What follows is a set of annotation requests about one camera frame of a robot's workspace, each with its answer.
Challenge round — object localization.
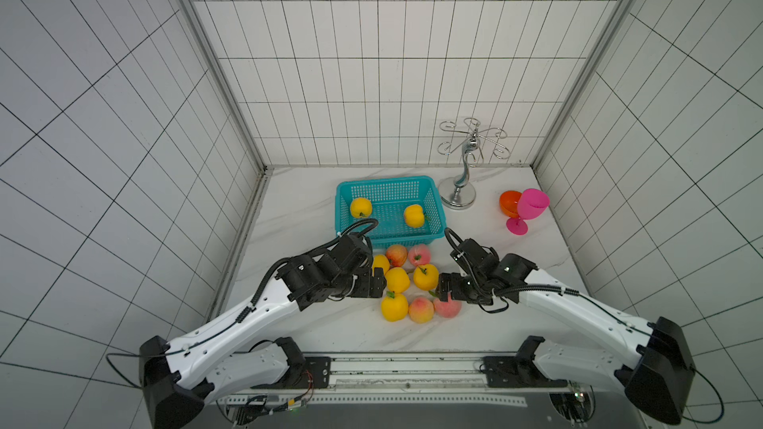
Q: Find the yellow peach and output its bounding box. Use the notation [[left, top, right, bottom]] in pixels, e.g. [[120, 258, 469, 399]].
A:
[[385, 267, 411, 294], [412, 263, 439, 291], [350, 198, 373, 218], [381, 291, 409, 322], [403, 205, 426, 228], [372, 254, 391, 275]]

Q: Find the pink peach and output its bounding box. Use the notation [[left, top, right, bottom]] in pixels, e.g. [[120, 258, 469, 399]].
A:
[[433, 299, 462, 319], [409, 244, 431, 267]]

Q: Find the orange-pink peach bottom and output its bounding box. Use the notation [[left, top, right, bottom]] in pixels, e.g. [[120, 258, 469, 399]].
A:
[[409, 297, 435, 324]]

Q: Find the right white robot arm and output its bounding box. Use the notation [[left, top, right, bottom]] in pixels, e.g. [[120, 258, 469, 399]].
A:
[[435, 228, 697, 425]]

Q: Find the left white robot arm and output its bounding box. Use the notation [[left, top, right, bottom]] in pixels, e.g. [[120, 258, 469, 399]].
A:
[[138, 218, 385, 428]]

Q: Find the teal plastic basket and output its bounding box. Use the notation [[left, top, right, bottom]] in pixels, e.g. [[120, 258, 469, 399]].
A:
[[335, 176, 447, 249]]

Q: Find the orange-red peach top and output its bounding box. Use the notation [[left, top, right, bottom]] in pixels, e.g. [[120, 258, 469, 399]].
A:
[[385, 244, 409, 267]]

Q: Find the pink peach top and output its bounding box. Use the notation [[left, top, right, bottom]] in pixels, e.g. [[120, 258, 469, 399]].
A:
[[409, 244, 431, 267]]

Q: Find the orange plastic goblet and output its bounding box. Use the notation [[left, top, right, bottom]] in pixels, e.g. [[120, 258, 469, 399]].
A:
[[499, 191, 522, 218]]

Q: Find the chrome cup holder stand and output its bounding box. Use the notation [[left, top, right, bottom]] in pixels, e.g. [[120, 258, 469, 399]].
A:
[[437, 117, 511, 210]]

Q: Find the magenta plastic goblet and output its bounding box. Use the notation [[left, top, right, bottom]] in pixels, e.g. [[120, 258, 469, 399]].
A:
[[506, 189, 550, 236]]

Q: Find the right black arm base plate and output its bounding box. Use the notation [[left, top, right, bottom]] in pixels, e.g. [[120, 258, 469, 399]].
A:
[[480, 356, 568, 388]]

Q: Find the aluminium mounting rail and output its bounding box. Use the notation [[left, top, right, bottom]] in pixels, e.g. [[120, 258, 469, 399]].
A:
[[221, 343, 624, 408]]

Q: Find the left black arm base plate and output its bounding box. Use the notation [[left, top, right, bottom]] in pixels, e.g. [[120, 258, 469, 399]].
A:
[[278, 357, 332, 389]]

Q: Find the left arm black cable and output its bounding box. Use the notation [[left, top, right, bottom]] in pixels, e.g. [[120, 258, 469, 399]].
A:
[[105, 350, 174, 391]]

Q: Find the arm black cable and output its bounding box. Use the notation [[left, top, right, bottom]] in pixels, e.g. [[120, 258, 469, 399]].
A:
[[105, 350, 174, 391], [678, 365, 725, 425]]

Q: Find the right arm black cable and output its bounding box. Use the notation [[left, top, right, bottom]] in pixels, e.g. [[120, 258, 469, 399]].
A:
[[678, 365, 725, 425]]

